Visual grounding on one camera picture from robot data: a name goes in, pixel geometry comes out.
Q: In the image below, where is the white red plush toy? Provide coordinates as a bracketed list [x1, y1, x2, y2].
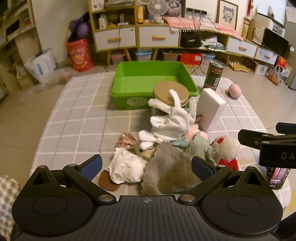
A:
[209, 136, 241, 171]

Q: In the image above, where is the bunny doll teal dress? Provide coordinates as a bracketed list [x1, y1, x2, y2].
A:
[115, 123, 209, 161]

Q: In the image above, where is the grey plush hedgehog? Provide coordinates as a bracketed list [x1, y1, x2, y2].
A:
[140, 143, 201, 196]

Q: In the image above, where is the white small pillow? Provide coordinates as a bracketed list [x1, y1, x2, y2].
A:
[105, 148, 149, 184]

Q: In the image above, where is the white sponge block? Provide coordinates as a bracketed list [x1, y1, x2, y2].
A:
[196, 88, 226, 132]

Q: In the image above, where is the white rabbit hand puppet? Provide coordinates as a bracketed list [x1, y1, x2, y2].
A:
[138, 89, 197, 149]

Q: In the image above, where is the brown round coaster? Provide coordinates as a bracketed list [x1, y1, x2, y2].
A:
[98, 170, 121, 191]

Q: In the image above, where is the pink knitted ball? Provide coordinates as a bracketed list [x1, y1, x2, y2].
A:
[228, 84, 242, 99]

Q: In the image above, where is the dark cylindrical snack can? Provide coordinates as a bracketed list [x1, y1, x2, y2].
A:
[203, 59, 225, 91]

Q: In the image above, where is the black microwave oven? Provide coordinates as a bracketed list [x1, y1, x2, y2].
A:
[251, 23, 292, 59]

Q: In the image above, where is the gold lid glass jar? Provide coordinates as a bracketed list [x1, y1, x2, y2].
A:
[152, 81, 189, 108]

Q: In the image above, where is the green plastic bin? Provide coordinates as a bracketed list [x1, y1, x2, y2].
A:
[110, 61, 199, 110]

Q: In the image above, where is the white paper bag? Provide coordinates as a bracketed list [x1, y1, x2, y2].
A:
[25, 48, 57, 84]

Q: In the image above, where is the black bag in cabinet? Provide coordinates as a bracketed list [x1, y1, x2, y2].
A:
[180, 32, 201, 49]

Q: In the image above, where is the red printed bag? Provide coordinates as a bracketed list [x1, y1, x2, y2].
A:
[66, 39, 94, 72]

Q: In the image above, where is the framed cartoon girl picture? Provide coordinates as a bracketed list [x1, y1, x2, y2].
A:
[216, 0, 238, 30]

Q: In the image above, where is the pink cloth runner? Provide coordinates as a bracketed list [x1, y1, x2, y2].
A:
[163, 16, 243, 41]

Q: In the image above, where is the purple plush toy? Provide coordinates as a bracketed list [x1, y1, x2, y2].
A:
[67, 13, 90, 43]

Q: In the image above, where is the wooden white drawer cabinet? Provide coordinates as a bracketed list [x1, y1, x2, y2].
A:
[88, 1, 278, 64]

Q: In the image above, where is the framed cat picture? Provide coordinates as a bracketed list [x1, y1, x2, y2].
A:
[165, 0, 185, 17]

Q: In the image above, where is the white desk fan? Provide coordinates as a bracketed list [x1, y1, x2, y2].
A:
[147, 0, 168, 24]

